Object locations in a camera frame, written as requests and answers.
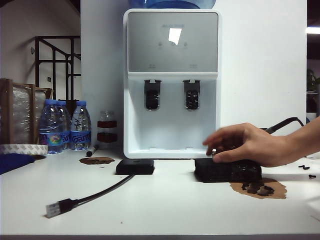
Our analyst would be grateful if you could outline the white tape roll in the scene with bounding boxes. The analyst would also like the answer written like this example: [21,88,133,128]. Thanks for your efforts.
[0,143,48,156]

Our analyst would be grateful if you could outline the wooden crate with plastic wrap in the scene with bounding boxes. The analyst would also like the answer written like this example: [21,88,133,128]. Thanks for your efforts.
[0,77,54,145]

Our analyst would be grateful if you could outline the black marker pen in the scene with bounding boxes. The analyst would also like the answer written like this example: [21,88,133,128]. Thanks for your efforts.
[85,144,99,157]

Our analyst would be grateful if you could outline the green potted plant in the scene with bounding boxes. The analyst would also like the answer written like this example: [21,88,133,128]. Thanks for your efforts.
[306,67,320,113]

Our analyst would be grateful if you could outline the black sponge block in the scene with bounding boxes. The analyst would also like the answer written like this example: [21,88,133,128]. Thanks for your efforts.
[194,157,263,183]

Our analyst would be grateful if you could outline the black stair railing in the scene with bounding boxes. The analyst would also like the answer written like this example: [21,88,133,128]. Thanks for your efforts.
[34,35,81,108]

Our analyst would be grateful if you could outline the oval brown paper patch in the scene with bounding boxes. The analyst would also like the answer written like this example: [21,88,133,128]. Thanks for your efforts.
[78,156,115,166]

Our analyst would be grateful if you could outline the small bottle dark red bands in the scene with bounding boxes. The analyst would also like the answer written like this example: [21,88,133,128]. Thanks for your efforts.
[96,109,118,150]

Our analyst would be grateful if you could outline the blue cloth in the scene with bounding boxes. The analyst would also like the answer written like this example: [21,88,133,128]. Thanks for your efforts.
[0,152,36,175]

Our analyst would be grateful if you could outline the white AUX water dispenser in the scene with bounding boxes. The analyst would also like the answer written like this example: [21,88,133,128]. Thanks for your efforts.
[122,7,222,160]

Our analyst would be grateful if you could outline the blue water jug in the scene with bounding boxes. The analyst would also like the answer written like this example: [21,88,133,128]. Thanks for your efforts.
[128,0,217,9]

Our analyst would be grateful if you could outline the clear water bottle blue label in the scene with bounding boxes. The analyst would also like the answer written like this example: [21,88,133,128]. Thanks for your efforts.
[56,100,72,150]
[70,100,92,151]
[37,98,63,155]

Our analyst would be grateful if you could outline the person right hand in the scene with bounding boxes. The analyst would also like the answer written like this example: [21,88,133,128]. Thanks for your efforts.
[202,122,291,168]

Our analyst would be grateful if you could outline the black USB hub box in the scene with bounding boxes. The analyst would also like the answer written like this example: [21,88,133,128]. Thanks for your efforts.
[115,159,155,175]

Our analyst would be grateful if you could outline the black USB cable with plug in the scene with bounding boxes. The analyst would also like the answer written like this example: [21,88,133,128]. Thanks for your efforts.
[45,173,136,219]

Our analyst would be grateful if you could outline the black soldering iron with cord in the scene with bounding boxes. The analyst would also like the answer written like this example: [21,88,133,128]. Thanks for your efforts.
[262,116,307,136]

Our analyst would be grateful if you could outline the large brown paper patch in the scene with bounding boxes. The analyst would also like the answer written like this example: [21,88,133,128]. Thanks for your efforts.
[228,177,288,200]

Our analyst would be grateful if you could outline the person right forearm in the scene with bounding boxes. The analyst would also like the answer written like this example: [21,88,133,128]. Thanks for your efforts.
[286,113,320,167]

